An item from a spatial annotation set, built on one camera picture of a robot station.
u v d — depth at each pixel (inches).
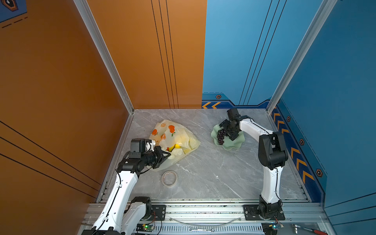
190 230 27.4
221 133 39.2
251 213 28.5
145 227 27.8
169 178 33.4
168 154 29.6
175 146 36.0
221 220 28.5
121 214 17.3
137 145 23.3
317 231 26.9
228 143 38.9
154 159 25.9
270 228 27.7
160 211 29.2
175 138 36.2
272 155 21.8
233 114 31.9
